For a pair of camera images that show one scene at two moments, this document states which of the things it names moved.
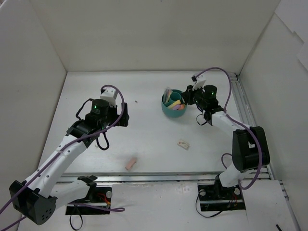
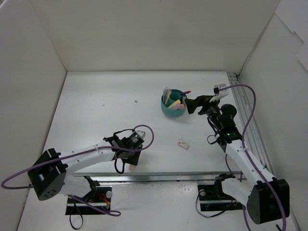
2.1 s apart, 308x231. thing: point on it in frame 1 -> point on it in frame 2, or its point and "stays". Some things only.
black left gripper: x=122 y=115 -> x=134 y=158
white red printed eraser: x=183 y=144 stays
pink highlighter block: x=178 y=107 stays
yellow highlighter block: x=176 y=103 stays
